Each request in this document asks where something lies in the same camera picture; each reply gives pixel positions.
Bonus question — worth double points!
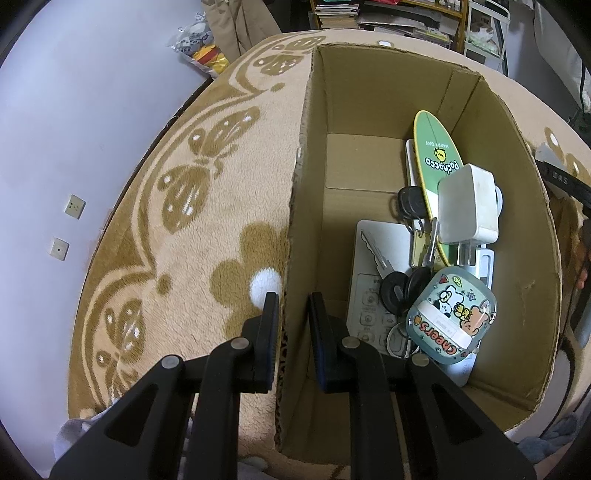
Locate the cream recliner chair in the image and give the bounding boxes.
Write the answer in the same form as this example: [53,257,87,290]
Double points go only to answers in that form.
[533,0,591,107]

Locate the bag of plush toys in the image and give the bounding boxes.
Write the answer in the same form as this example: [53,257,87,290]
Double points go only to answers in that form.
[168,13,229,79]

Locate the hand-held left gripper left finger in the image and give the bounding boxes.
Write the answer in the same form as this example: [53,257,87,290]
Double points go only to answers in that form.
[48,291,281,480]

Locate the green cartoon earbud case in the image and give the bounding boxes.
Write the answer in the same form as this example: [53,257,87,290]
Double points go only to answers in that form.
[405,267,502,367]

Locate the green tissue pack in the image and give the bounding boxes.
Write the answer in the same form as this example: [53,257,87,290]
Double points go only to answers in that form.
[468,30,499,56]

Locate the bunch of keys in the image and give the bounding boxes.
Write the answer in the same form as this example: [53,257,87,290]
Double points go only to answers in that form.
[360,186,439,358]

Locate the white charger block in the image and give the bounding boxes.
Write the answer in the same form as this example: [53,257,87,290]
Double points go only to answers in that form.
[436,163,502,266]

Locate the blue-grey cloth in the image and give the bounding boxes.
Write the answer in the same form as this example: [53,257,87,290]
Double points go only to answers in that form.
[505,415,580,462]

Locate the cardboard box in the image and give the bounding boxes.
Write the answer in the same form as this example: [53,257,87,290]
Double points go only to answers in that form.
[274,42,561,464]

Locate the white remote control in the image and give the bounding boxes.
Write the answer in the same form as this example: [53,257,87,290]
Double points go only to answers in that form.
[346,219,419,356]

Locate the cream rectangular case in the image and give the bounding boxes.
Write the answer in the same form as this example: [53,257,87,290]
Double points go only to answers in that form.
[405,138,497,282]

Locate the beige hanging trousers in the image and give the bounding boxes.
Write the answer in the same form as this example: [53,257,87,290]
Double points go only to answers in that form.
[203,0,284,56]

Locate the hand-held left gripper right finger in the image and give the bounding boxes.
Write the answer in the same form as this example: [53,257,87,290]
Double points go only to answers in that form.
[307,291,536,480]

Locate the white trolley cart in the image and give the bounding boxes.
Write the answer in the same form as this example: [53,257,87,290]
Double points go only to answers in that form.
[464,0,511,75]

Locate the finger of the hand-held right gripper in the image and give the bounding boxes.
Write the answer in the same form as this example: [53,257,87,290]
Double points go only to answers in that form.
[534,157,591,209]

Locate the yellow and green surfboard toy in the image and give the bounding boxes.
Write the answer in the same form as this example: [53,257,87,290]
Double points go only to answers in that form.
[412,110,465,273]

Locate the pale lavender cloth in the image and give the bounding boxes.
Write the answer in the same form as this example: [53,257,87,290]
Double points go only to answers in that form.
[55,413,112,462]

